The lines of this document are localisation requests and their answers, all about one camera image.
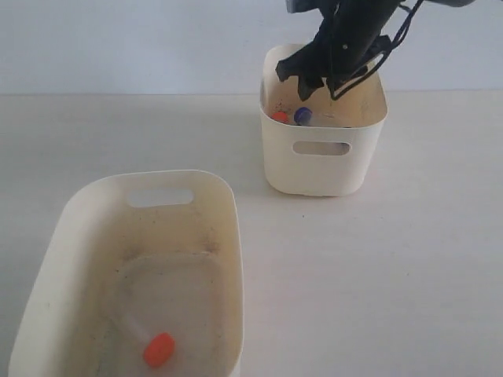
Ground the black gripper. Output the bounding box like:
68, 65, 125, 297
276, 0, 399, 101

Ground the black cable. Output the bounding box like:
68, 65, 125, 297
328, 0, 425, 100

